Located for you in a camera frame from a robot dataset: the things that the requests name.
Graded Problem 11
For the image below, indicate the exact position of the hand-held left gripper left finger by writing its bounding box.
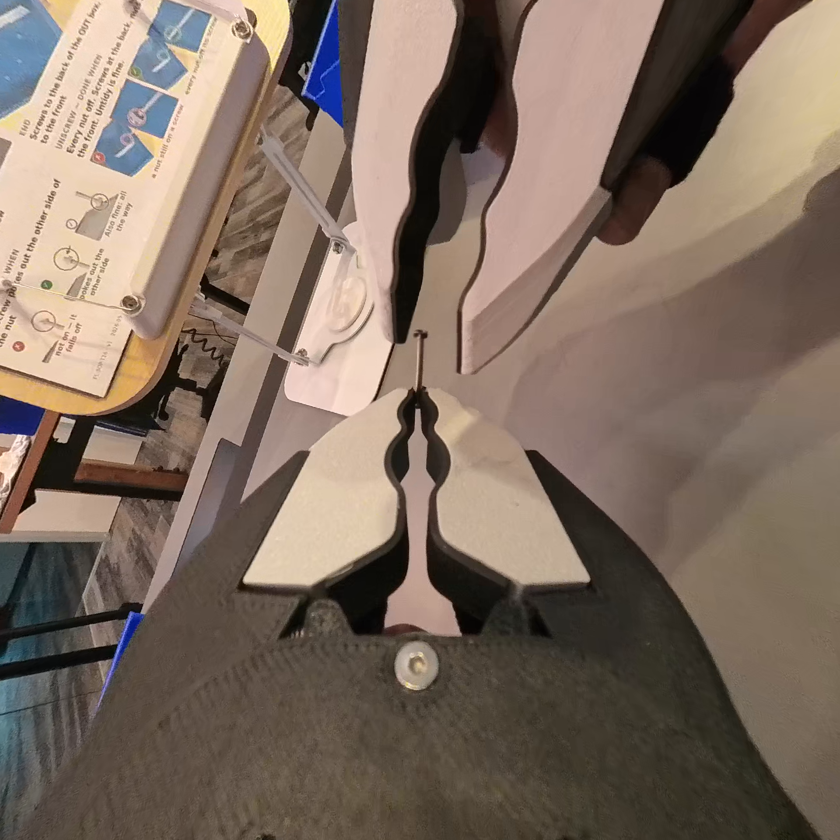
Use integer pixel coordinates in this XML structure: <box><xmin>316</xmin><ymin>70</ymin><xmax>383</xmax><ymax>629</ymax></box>
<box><xmin>240</xmin><ymin>387</ymin><xmax>413</xmax><ymax>634</ymax></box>

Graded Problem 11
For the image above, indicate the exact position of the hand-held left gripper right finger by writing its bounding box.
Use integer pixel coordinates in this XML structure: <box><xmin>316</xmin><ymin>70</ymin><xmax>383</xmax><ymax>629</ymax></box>
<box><xmin>422</xmin><ymin>387</ymin><xmax>593</xmax><ymax>634</ymax></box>

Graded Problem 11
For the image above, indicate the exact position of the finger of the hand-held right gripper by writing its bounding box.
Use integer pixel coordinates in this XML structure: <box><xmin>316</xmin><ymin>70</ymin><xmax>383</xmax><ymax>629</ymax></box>
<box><xmin>456</xmin><ymin>0</ymin><xmax>756</xmax><ymax>376</ymax></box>
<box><xmin>350</xmin><ymin>0</ymin><xmax>475</xmax><ymax>345</ymax></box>

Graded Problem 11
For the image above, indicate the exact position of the blue plastic bin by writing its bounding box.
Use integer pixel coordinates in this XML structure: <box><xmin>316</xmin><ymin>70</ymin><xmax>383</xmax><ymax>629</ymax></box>
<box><xmin>297</xmin><ymin>0</ymin><xmax>361</xmax><ymax>135</ymax></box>
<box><xmin>108</xmin><ymin>610</ymin><xmax>144</xmax><ymax>667</ymax></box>

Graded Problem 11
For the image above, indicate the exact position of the small metal bolt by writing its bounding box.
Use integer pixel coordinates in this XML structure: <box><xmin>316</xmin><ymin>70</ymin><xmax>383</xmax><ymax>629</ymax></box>
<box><xmin>411</xmin><ymin>329</ymin><xmax>429</xmax><ymax>412</ymax></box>

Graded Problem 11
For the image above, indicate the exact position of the person's right hand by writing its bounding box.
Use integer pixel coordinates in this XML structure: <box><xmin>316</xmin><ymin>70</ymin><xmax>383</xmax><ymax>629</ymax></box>
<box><xmin>598</xmin><ymin>156</ymin><xmax>678</xmax><ymax>246</ymax></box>

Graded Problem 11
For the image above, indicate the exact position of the clear acrylic board stand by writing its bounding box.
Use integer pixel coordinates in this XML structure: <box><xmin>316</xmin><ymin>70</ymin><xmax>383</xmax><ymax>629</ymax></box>
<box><xmin>193</xmin><ymin>128</ymin><xmax>396</xmax><ymax>416</ymax></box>

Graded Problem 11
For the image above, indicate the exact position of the brown wooden table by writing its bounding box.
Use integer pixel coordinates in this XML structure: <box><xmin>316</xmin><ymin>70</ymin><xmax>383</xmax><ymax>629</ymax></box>
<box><xmin>0</xmin><ymin>410</ymin><xmax>191</xmax><ymax>534</ymax></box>

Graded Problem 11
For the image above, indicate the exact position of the printed instruction board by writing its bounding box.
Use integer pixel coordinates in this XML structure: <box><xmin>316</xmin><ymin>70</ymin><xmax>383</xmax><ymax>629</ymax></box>
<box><xmin>0</xmin><ymin>0</ymin><xmax>294</xmax><ymax>419</ymax></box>

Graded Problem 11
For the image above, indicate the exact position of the black coiled cable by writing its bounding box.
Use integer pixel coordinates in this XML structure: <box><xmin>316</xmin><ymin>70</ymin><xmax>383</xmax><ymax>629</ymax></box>
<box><xmin>177</xmin><ymin>327</ymin><xmax>227</xmax><ymax>370</ymax></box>

